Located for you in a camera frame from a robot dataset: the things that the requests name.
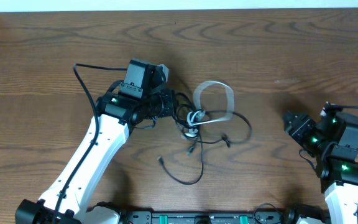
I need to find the white usb cable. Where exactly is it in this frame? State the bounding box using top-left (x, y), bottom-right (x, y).
top-left (183, 80), bottom-right (236, 139)

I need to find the black usb cable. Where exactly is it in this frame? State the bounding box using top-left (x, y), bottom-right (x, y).
top-left (157, 91), bottom-right (254, 186)

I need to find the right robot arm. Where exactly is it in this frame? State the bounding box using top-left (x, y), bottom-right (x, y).
top-left (283, 105), bottom-right (358, 223)

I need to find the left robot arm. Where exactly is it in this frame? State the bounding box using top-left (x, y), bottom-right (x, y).
top-left (15, 59), bottom-right (175, 223)

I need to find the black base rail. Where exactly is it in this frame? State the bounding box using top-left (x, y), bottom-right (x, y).
top-left (85, 202), bottom-right (331, 224)

